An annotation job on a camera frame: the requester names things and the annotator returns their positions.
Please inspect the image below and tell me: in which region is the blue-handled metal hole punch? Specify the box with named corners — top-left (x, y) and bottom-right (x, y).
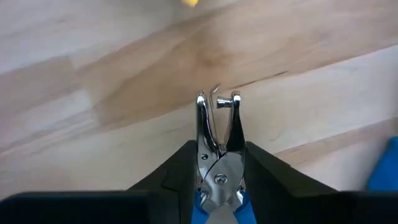
top-left (190, 83), bottom-right (258, 224)

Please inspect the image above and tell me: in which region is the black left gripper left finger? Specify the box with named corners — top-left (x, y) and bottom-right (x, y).
top-left (0, 139), bottom-right (198, 224)

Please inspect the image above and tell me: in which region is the blue plastic object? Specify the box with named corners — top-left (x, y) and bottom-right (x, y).
top-left (366, 136), bottom-right (398, 192)

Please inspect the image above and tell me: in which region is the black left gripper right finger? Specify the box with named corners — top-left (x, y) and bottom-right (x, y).
top-left (244, 141), bottom-right (398, 224)

